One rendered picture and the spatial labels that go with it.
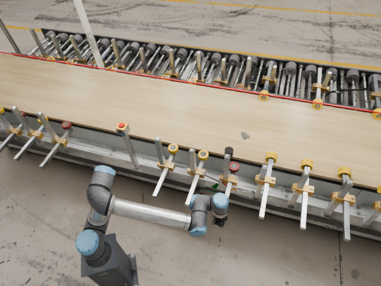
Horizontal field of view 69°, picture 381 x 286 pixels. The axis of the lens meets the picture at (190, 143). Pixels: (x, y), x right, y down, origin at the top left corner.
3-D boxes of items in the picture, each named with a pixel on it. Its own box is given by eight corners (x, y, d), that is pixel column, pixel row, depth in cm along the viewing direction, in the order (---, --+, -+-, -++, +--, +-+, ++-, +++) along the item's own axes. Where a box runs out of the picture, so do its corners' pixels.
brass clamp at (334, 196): (352, 206, 181) (355, 203, 177) (330, 201, 184) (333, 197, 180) (352, 198, 184) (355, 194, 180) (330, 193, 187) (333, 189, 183)
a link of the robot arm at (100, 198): (80, 205, 135) (210, 232, 149) (88, 182, 143) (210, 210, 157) (79, 214, 144) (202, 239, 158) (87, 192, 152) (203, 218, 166)
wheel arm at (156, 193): (157, 198, 204) (156, 196, 201) (152, 197, 205) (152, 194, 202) (177, 152, 230) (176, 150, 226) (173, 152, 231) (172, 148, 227)
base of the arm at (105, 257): (112, 263, 198) (108, 259, 190) (85, 270, 196) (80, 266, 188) (110, 238, 209) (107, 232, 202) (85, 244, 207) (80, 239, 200)
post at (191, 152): (196, 188, 229) (193, 152, 191) (191, 186, 229) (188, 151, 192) (197, 184, 231) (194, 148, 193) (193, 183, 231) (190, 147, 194)
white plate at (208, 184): (236, 194, 215) (237, 188, 207) (204, 186, 221) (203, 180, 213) (236, 194, 215) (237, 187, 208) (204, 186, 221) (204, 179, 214)
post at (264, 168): (257, 203, 217) (267, 168, 180) (253, 202, 218) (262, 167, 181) (258, 199, 219) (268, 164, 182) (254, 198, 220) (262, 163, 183)
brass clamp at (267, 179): (273, 188, 192) (274, 184, 188) (253, 183, 195) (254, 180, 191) (274, 180, 196) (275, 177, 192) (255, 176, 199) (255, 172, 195)
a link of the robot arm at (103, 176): (83, 233, 199) (83, 183, 142) (90, 210, 210) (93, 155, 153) (105, 237, 202) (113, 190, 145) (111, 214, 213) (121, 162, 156)
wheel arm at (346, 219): (348, 242, 166) (351, 239, 163) (342, 240, 167) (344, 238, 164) (346, 173, 195) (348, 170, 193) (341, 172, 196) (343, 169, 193)
